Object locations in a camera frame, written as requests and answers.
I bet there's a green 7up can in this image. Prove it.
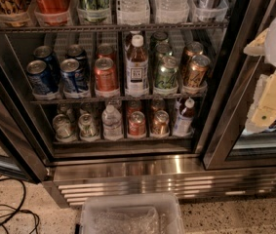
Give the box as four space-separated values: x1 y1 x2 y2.
78 113 99 141
53 114 77 142

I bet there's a copper lacroix can middle shelf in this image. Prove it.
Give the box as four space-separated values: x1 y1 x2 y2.
181 55 211 95

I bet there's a silver can top shelf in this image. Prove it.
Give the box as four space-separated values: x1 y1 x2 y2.
188 0 228 22

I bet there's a tea bottle bottom shelf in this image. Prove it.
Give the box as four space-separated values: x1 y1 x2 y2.
173 97 195 137

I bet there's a tea bottle shelf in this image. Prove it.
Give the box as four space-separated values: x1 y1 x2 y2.
173 97 195 137
126 34 149 97

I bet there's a green lacroix can middle shelf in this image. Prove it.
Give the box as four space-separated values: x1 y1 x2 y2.
154 56 178 95

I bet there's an orange soda can bottom shelf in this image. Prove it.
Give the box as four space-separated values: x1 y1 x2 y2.
151 110 170 137

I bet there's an orange soda can shelf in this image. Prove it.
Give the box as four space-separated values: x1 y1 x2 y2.
94 58 120 98
151 110 170 137

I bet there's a tea bottle middle shelf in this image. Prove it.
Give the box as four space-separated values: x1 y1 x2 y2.
126 34 149 97

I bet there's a red soda can bottom shelf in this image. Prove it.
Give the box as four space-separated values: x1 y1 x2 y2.
128 111 146 137

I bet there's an orange soda can middle shelf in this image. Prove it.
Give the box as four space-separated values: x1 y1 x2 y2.
94 58 120 98

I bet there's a clear water bottle bottom shelf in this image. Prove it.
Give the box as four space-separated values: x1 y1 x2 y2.
101 105 123 140

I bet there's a green can top shelf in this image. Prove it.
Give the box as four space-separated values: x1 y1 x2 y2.
79 0 110 23

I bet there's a blue pepsi can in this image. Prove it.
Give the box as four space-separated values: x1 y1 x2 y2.
60 58 90 98
26 59 59 100

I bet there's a green 7up can left front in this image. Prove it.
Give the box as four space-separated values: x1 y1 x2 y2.
53 114 77 142

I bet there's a blue pepsi can far left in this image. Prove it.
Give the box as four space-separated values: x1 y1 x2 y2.
26 59 59 100

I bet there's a clear plastic storage bin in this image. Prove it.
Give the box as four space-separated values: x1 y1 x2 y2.
79 193 185 234

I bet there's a steel fridge door frame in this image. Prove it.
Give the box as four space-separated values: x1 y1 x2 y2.
196 0 276 171

